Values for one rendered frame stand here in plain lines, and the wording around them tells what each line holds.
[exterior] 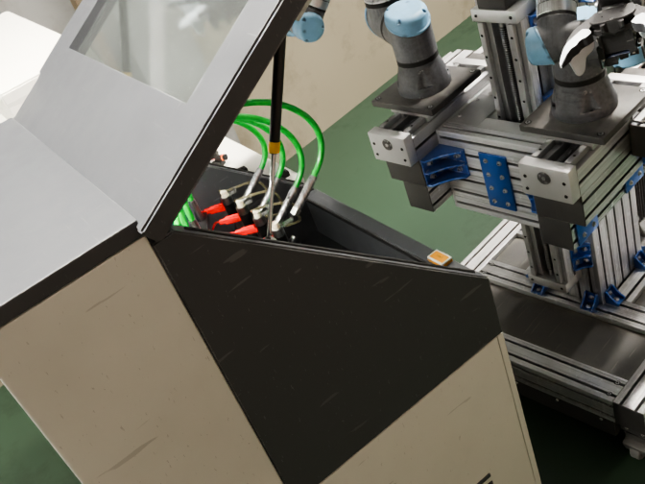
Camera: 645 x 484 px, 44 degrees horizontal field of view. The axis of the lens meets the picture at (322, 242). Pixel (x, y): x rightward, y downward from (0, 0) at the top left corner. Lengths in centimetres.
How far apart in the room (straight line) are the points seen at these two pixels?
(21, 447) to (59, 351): 227
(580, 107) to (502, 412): 72
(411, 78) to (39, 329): 134
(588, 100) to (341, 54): 276
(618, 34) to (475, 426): 93
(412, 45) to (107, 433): 131
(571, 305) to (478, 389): 89
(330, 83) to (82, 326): 344
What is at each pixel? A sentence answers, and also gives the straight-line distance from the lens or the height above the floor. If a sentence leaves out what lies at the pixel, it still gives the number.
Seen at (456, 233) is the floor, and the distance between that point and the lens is 344.
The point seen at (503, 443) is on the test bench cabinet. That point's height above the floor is 48.
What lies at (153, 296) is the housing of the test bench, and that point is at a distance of 126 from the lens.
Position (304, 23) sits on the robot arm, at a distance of 208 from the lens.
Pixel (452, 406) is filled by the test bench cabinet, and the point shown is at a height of 71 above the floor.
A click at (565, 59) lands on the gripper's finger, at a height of 145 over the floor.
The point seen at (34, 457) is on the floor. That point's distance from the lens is 342.
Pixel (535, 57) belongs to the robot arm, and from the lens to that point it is 163.
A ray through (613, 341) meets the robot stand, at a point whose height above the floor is 21.
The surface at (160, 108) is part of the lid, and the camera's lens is 132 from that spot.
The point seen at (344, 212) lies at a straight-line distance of 204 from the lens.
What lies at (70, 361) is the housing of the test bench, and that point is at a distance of 126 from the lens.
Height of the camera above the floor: 205
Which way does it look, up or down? 34 degrees down
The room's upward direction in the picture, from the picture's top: 22 degrees counter-clockwise
